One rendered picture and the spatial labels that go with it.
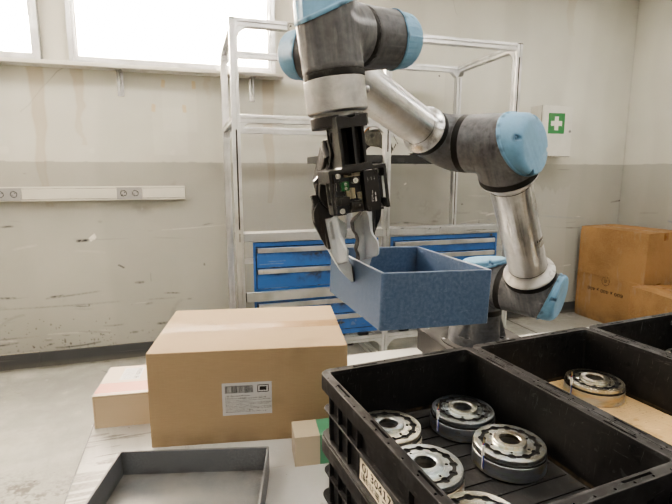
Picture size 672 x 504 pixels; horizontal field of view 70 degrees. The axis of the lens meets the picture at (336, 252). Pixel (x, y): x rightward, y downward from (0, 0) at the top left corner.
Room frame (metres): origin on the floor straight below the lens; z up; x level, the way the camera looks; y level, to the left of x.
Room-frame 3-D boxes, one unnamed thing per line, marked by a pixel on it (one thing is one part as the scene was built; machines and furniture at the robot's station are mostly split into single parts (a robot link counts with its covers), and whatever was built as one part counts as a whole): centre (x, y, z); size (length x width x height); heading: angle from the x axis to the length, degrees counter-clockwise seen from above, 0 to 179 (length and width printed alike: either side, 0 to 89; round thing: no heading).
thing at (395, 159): (3.03, -0.46, 1.32); 1.20 x 0.45 x 0.06; 107
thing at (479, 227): (2.77, -0.28, 0.91); 1.70 x 0.10 x 0.05; 107
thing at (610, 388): (0.85, -0.49, 0.86); 0.10 x 0.10 x 0.01
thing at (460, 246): (2.86, -0.67, 0.60); 0.72 x 0.03 x 0.56; 107
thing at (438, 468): (0.59, -0.12, 0.86); 0.05 x 0.05 x 0.01
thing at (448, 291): (0.66, -0.09, 1.10); 0.20 x 0.15 x 0.07; 18
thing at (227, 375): (1.06, 0.19, 0.80); 0.40 x 0.30 x 0.20; 97
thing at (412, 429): (0.69, -0.08, 0.86); 0.10 x 0.10 x 0.01
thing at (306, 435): (0.88, -0.03, 0.73); 0.24 x 0.06 x 0.06; 101
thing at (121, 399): (1.05, 0.48, 0.74); 0.16 x 0.12 x 0.07; 12
